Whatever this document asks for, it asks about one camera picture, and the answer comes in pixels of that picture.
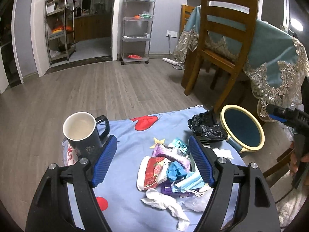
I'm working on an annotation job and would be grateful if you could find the light blue face mask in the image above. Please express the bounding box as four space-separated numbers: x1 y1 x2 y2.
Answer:
172 171 205 193

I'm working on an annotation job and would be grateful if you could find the black plastic bag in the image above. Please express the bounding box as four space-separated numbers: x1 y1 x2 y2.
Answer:
188 108 228 142

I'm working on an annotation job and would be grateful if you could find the white tissue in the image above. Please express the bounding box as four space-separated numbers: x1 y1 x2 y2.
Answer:
141 188 191 231

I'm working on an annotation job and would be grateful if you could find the yellow-rimmed teal trash bin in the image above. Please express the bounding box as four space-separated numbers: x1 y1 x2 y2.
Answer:
219 104 265 154

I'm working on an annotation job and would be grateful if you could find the person's right hand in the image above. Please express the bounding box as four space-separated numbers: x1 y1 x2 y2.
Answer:
290 141 308 176

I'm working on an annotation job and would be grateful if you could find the clear plastic film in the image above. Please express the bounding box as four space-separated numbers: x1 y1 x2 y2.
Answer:
182 184 213 212

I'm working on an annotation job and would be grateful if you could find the light blue cartoon cloth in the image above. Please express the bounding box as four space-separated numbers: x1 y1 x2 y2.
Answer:
62 105 247 232

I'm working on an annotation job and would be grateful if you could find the teal lace-trimmed tablecloth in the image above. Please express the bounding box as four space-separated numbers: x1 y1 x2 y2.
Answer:
173 6 308 122

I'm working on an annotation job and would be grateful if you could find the blue crumpled glove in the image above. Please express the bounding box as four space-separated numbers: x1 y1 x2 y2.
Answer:
166 161 186 183

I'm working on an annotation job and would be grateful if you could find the dark blue ceramic mug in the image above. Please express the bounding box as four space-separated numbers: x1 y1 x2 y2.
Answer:
62 112 110 162

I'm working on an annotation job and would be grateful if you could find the purple small packet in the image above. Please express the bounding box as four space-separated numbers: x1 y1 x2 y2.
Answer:
161 181 173 195

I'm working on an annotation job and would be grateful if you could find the teal foil packet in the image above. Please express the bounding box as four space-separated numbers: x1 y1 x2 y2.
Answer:
168 138 189 155

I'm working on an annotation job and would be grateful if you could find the red floral white wrapper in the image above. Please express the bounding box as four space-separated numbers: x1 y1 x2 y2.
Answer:
137 156 171 191

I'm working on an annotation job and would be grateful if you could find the purple snack wrapper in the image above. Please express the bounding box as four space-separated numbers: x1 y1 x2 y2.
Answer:
152 143 191 172

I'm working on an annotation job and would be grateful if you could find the wooden dining chair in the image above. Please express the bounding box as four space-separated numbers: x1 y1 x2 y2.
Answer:
181 0 258 112

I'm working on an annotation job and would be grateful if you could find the white power strip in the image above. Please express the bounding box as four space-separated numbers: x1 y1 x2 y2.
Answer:
162 58 179 66

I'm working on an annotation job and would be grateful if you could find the grey rolling shelf cart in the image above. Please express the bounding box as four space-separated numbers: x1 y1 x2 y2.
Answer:
119 0 156 65

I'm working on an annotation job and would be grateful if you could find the metal kitchen storage rack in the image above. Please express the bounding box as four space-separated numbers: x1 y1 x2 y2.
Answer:
45 0 76 65

